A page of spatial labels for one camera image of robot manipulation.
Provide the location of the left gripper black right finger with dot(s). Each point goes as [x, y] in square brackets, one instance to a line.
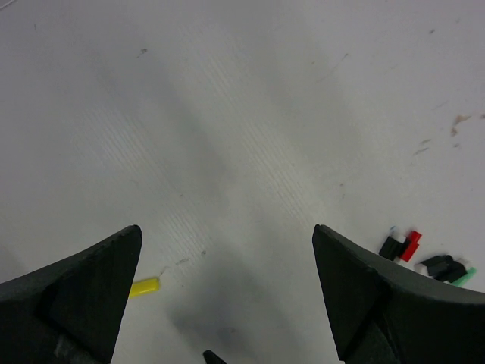
[381, 312]

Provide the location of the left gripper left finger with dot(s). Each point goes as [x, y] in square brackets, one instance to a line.
[71, 311]

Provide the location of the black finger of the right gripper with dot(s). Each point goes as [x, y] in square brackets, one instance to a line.
[212, 358]

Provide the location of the red pen cap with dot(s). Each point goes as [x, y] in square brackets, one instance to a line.
[410, 245]

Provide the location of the yellow capped white pen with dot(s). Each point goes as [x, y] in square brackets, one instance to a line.
[143, 287]

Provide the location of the green pen cap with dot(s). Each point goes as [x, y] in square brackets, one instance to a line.
[465, 278]

